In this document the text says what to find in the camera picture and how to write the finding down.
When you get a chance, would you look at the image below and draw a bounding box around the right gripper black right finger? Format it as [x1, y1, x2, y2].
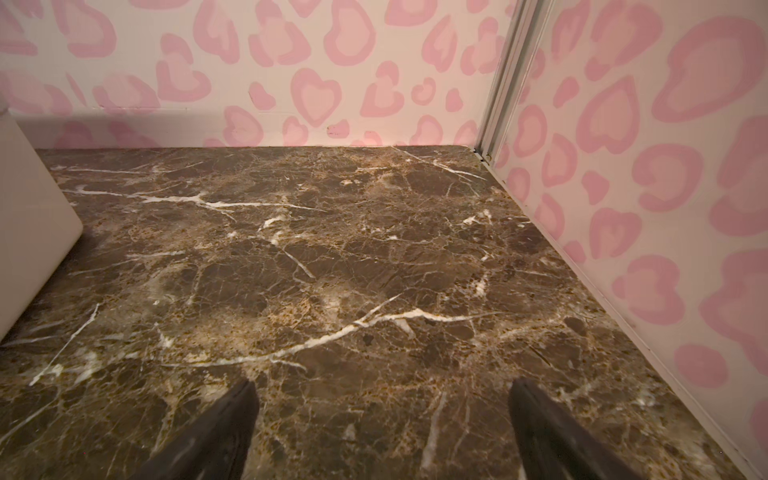
[508, 377, 639, 479]

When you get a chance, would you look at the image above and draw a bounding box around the white plastic storage bin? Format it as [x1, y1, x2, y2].
[0, 112, 83, 336]

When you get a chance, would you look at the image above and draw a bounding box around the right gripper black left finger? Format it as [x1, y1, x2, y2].
[132, 380, 260, 479]

